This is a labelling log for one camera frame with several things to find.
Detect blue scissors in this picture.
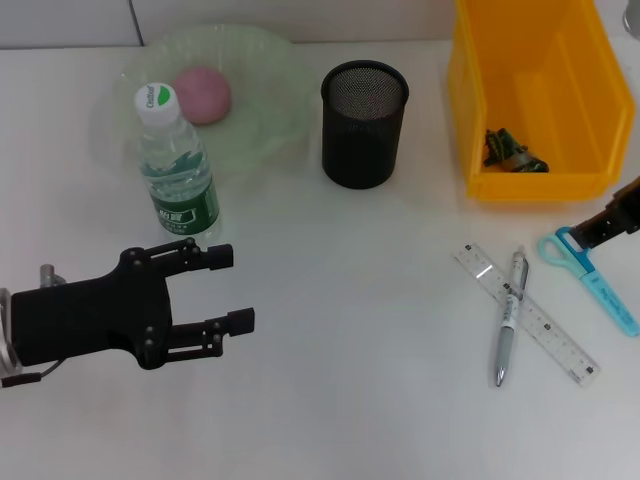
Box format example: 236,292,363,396
537,226,640,337

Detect pink toy peach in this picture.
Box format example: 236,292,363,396
172,65,233,126

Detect translucent green fruit plate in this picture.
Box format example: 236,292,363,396
117,23,314,176

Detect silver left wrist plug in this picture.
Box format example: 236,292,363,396
39,263,67,290

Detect transparent plastic ruler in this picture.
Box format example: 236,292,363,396
453,243,602,388

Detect clear green-label water bottle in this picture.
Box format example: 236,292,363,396
133,82,223,240

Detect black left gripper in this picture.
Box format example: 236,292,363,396
9,238,256,371

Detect grey white pen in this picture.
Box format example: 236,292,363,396
494,244,530,389

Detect black mesh pen holder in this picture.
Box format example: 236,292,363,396
320,60,409,190

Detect yellow plastic bin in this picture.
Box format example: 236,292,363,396
446,0,636,204

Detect green plastic wrapper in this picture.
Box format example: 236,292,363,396
481,127,550,174

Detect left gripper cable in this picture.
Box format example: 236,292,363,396
0,358,66,389

